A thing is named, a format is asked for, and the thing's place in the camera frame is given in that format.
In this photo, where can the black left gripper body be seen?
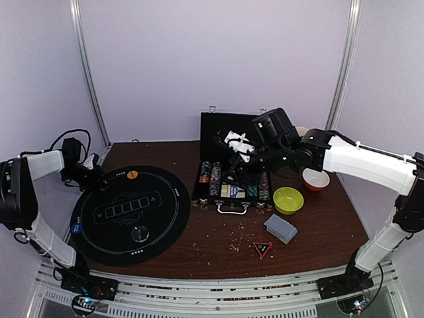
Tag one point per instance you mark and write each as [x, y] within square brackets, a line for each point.
[87, 179]

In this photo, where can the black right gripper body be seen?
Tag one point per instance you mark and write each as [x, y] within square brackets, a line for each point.
[241, 162]

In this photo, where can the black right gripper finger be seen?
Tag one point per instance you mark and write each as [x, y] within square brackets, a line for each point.
[230, 175]
[244, 178]

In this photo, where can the black poker chip case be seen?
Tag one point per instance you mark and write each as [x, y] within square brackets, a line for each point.
[213, 129]

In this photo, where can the blue small blind button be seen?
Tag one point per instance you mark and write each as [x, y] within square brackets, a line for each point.
[76, 228]

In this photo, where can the orange round button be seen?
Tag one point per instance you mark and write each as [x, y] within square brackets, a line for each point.
[132, 174]

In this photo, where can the clear black round button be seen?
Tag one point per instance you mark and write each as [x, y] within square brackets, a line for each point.
[140, 234]

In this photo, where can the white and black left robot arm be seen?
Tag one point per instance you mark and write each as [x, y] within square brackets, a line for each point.
[20, 211]

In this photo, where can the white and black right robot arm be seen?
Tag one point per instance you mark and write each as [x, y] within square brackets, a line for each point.
[331, 151]

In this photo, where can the blue texas holdem card deck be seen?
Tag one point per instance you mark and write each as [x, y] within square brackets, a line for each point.
[237, 192]

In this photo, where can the left inner poker chip row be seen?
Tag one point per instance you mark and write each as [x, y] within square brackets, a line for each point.
[215, 179]

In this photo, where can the cream card deck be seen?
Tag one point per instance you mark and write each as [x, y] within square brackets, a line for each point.
[225, 190]

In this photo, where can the cream patterned mug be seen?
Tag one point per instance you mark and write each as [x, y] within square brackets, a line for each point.
[301, 130]

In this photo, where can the left outer poker chip row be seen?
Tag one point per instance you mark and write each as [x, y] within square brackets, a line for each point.
[205, 172]

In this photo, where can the right outer poker chip row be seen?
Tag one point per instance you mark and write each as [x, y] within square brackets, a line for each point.
[263, 187]

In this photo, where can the yellow-green bowl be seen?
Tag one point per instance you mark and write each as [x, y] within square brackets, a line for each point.
[287, 200]

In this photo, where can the white and orange bowl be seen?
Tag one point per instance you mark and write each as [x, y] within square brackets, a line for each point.
[314, 180]

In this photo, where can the grey card deck box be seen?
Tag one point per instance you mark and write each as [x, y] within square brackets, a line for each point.
[280, 228]

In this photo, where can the red and black triangle card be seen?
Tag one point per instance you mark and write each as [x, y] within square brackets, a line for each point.
[262, 248]

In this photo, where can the round black poker mat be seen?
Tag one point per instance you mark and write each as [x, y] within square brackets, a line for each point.
[156, 199]

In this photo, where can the left green circuit board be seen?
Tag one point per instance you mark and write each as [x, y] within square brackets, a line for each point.
[83, 305]

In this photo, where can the green circuit board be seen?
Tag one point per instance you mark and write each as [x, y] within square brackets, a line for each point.
[83, 305]
[355, 305]

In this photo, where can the right green circuit board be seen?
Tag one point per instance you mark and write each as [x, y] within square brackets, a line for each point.
[355, 305]

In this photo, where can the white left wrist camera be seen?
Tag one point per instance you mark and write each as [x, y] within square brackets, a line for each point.
[91, 161]

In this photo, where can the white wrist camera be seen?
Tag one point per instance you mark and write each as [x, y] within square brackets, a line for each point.
[240, 145]
[91, 161]

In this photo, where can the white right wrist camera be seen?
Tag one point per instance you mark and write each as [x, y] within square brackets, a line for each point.
[240, 145]

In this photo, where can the right aluminium frame post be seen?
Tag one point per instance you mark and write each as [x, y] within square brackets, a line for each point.
[346, 64]

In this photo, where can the aluminium frame post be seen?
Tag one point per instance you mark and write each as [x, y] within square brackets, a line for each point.
[346, 64]
[75, 11]

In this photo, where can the aluminium front rail base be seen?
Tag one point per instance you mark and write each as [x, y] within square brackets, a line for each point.
[291, 295]

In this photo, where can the left aluminium frame post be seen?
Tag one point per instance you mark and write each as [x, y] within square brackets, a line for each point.
[75, 11]

